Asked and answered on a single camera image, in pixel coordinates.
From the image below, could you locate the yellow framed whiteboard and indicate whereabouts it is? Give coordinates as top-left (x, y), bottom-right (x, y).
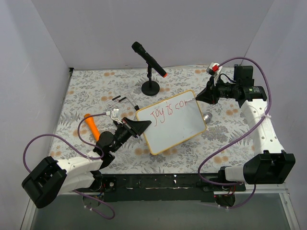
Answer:
top-left (136, 90), bottom-right (207, 155)

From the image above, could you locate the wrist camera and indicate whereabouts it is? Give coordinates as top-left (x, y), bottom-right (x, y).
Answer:
top-left (106, 108), bottom-right (121, 123)
top-left (206, 62), bottom-right (223, 86)

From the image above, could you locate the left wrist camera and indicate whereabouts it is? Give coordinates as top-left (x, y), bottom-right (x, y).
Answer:
top-left (106, 108), bottom-right (121, 123)

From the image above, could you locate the black microphone orange ring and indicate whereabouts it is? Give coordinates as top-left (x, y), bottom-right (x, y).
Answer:
top-left (131, 41), bottom-right (168, 78)

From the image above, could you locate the wire whiteboard easel stand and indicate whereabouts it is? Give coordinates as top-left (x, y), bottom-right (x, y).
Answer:
top-left (106, 92), bottom-right (140, 111)

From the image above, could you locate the silver microphone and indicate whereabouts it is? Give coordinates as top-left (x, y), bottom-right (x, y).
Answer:
top-left (203, 112), bottom-right (213, 124)

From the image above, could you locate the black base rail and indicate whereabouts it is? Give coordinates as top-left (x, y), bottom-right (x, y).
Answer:
top-left (95, 172), bottom-right (221, 203)

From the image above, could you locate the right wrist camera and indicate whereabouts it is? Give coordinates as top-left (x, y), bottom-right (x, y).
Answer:
top-left (206, 62), bottom-right (223, 86)

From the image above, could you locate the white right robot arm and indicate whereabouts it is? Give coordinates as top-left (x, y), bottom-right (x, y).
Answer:
top-left (195, 63), bottom-right (295, 191)

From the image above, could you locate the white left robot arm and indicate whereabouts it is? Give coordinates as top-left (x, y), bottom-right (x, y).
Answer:
top-left (22, 117), bottom-right (151, 208)

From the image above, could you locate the black round microphone stand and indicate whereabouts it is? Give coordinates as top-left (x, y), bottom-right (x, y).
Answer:
top-left (141, 64), bottom-right (160, 96)

